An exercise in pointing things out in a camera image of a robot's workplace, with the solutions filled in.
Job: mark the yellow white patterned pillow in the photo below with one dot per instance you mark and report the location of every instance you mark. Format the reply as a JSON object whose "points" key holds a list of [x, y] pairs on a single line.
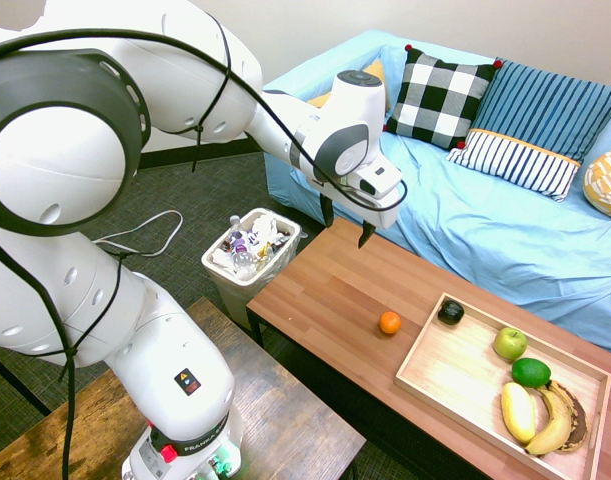
{"points": [[607, 182]]}

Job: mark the white trash bin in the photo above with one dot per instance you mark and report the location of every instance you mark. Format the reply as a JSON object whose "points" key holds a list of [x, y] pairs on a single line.
{"points": [[250, 260]]}

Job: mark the yellow mango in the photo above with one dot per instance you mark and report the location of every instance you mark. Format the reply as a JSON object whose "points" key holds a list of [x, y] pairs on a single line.
{"points": [[518, 412]]}

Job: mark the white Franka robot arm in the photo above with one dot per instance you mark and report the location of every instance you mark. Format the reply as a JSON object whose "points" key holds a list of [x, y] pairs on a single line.
{"points": [[135, 300]]}

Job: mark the green lime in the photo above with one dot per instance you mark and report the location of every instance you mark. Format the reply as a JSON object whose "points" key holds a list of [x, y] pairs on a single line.
{"points": [[531, 372]]}

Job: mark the orange tangerine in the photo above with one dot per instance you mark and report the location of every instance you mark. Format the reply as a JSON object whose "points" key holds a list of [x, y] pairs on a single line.
{"points": [[389, 322]]}

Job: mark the dark avocado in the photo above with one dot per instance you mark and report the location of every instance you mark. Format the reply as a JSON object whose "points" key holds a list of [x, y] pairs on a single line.
{"points": [[450, 312]]}

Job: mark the plain yellow pillow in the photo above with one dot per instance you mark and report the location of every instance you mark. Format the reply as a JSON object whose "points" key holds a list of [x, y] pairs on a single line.
{"points": [[375, 75]]}

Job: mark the blue striped pillow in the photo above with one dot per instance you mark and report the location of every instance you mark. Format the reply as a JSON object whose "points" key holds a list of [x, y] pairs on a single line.
{"points": [[545, 107]]}

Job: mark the brown overripe banana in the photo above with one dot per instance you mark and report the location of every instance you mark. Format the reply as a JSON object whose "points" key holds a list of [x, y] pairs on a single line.
{"points": [[577, 417]]}

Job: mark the clear plastic bottle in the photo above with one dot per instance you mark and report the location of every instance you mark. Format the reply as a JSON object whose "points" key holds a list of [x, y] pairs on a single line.
{"points": [[239, 245]]}

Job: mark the long yellow banana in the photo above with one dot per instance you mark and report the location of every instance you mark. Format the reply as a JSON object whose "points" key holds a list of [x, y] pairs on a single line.
{"points": [[555, 425]]}

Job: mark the green apple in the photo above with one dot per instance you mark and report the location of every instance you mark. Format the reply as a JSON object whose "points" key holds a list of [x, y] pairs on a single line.
{"points": [[510, 343]]}

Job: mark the rustic dark wooden table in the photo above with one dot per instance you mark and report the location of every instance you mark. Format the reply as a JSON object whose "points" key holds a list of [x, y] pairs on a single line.
{"points": [[265, 415]]}

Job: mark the wooden coffee table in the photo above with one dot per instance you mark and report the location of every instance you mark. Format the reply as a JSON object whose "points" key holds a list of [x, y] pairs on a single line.
{"points": [[335, 295]]}

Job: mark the black white checkered pillow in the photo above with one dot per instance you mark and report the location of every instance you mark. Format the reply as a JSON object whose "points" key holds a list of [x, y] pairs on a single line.
{"points": [[437, 97]]}

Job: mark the white navy striped pillow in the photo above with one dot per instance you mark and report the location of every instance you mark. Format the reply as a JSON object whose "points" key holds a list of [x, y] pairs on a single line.
{"points": [[515, 162]]}

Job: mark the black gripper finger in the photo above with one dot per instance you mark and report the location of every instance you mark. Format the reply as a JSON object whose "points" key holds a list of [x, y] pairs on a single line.
{"points": [[327, 210], [366, 234]]}

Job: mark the light blue covered sofa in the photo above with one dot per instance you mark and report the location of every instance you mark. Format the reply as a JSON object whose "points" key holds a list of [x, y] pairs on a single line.
{"points": [[485, 220]]}

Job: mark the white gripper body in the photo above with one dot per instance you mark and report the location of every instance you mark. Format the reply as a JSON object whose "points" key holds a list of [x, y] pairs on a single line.
{"points": [[380, 192]]}

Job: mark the light wooden tray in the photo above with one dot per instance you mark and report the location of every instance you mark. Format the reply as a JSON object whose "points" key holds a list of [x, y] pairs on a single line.
{"points": [[485, 380]]}

